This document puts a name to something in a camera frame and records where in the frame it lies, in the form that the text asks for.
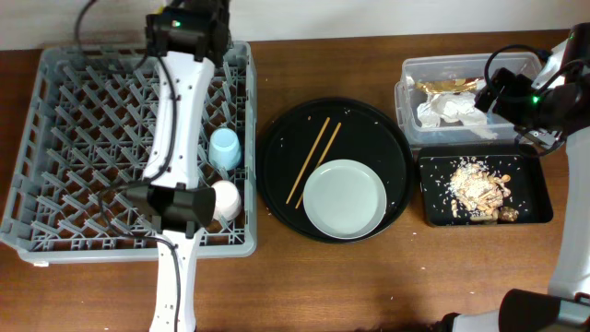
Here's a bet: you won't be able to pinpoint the gold snack wrapper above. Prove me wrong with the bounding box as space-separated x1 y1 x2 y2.
415 77 486 94

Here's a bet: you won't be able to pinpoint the white napkin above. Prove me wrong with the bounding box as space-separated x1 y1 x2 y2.
417 92 498 139

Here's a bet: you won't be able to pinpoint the food scraps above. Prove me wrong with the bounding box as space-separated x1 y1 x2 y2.
445 157 520 224

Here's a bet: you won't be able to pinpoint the wooden chopstick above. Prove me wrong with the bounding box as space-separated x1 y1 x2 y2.
286 117 330 205
295 123 342 209

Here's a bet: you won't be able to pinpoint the grey plate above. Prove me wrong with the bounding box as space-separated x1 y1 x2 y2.
302 160 387 240

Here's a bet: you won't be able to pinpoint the light blue cup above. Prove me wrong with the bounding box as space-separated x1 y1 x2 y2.
208 127 242 171

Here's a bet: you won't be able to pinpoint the pink cup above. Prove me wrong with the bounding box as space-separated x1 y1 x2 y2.
212 180 242 220

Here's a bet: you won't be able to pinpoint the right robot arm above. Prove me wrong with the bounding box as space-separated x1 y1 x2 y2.
433 23 589 332

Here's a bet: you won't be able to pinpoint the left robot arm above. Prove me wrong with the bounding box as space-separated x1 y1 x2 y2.
124 0 230 331

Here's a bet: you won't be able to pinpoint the grey dishwasher rack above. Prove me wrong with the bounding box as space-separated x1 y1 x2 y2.
1 41 257 266

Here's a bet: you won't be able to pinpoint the clear plastic bin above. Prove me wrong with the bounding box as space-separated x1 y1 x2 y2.
395 53 516 148

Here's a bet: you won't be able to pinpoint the black rectangular tray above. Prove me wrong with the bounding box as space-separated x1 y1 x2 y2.
418 145 553 227

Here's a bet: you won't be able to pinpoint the round black tray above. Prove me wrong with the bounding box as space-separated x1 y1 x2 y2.
256 97 415 243

